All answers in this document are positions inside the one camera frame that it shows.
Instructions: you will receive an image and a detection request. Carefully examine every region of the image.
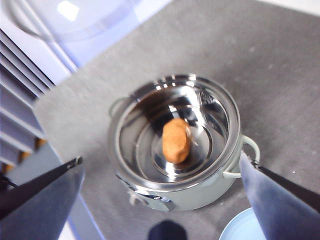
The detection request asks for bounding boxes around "black rounded object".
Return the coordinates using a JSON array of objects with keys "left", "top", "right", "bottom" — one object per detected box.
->
[{"left": 147, "top": 219, "right": 188, "bottom": 240}]

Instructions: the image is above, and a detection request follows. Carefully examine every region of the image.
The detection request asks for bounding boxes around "brown potato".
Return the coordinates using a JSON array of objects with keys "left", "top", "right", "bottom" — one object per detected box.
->
[{"left": 161, "top": 117, "right": 191, "bottom": 165}]

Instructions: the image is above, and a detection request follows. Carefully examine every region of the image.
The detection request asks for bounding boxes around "grey slatted rack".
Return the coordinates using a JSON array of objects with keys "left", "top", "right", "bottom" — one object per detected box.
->
[{"left": 0, "top": 29, "right": 56, "bottom": 173}]

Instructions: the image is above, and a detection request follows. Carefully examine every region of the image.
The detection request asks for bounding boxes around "blue round plate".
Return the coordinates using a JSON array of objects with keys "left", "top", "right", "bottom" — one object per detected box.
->
[{"left": 219, "top": 206, "right": 267, "bottom": 240}]

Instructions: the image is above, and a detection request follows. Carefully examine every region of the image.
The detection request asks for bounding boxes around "pale green electric steamer pot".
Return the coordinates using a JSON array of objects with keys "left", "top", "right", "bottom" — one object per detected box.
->
[{"left": 107, "top": 73, "right": 261, "bottom": 212}]

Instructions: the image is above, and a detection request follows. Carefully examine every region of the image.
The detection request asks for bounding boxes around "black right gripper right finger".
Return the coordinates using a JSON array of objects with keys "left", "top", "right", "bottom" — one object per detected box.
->
[{"left": 239, "top": 151, "right": 320, "bottom": 240}]

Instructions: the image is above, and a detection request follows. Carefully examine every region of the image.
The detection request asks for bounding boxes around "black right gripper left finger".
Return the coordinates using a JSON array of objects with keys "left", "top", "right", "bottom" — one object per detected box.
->
[{"left": 0, "top": 156, "right": 85, "bottom": 240}]

